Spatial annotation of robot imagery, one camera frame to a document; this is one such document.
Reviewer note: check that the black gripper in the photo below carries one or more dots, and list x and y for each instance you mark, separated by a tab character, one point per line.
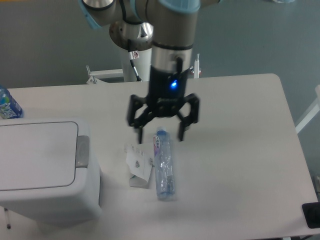
165	98

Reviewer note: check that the white push-lid trash can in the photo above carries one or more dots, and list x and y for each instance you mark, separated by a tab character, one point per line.
48	170

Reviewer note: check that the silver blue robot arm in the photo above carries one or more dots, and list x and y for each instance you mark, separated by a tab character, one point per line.
174	28

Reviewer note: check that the white crumpled paper receipt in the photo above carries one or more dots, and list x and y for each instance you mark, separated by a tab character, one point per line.
140	164

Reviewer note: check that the empty clear plastic bottle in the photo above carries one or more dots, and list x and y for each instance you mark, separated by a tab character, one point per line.
163	163

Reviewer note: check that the blue labelled water bottle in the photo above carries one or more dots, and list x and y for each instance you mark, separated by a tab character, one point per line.
9	107

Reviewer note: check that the black device at table edge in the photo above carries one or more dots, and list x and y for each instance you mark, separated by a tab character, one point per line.
311	213

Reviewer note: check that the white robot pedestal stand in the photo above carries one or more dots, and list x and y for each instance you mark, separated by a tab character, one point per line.
135	67

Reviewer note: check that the white upright bracket post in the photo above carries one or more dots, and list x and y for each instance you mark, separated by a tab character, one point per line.
195	69

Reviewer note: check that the white frame bar right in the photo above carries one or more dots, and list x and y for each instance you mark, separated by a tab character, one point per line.
309	113

